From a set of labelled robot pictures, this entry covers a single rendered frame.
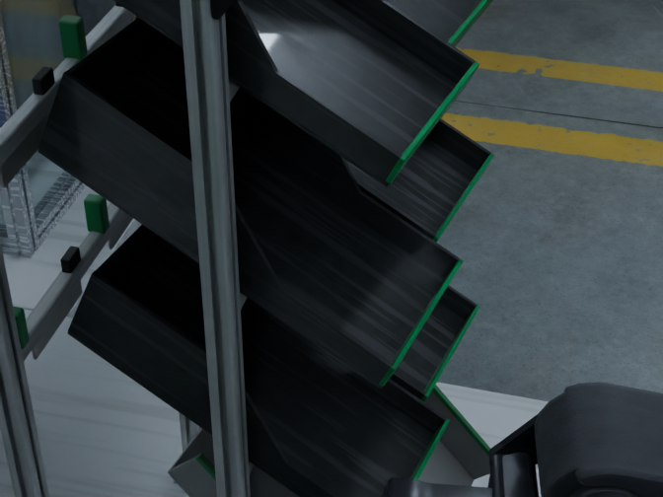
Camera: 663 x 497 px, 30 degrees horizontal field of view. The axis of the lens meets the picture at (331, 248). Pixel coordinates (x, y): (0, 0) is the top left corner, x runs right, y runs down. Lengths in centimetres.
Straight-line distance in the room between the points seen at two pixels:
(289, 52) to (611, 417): 31
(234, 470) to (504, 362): 204
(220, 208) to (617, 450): 29
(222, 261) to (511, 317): 228
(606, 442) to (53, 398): 105
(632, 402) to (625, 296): 253
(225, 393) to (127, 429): 66
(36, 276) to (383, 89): 104
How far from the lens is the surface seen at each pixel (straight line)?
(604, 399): 62
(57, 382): 159
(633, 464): 59
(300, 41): 79
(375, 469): 97
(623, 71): 415
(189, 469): 98
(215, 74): 71
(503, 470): 64
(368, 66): 80
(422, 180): 99
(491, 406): 153
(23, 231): 177
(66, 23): 95
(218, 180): 74
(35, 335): 95
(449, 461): 124
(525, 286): 313
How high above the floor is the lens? 191
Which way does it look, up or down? 36 degrees down
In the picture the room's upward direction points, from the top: straight up
